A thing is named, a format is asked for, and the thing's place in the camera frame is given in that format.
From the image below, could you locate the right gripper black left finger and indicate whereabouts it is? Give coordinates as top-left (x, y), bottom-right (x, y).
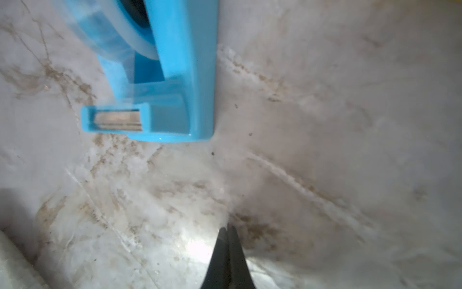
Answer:
top-left (201, 227), bottom-right (231, 289)

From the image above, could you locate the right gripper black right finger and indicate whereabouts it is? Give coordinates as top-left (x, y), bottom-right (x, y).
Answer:
top-left (227, 223), bottom-right (256, 289)

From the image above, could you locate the blue tape dispenser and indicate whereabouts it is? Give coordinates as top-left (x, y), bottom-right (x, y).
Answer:
top-left (55, 0), bottom-right (219, 143)

